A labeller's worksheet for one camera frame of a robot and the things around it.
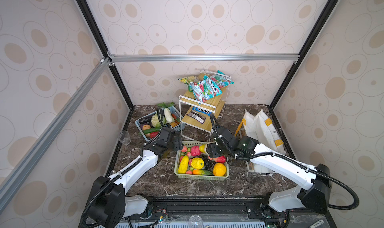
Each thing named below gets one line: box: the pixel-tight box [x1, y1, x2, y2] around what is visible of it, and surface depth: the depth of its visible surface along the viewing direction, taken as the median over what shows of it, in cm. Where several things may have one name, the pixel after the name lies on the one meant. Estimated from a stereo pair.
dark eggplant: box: [138, 115, 154, 124], surface depth 102 cm
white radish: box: [163, 108, 173, 123], surface depth 105 cm
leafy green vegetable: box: [156, 101, 175, 109], surface depth 112 cm
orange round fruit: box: [212, 162, 227, 177], surface depth 80 cm
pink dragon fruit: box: [190, 145, 202, 157], surface depth 91 cm
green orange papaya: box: [192, 169, 214, 176], surface depth 84 cm
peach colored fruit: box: [142, 124, 151, 131], surface depth 101 cm
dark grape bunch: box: [199, 153, 216, 172], surface depth 87 cm
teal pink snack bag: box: [210, 70, 235, 89], surface depth 86 cm
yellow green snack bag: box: [178, 75, 200, 85], surface depth 83 cm
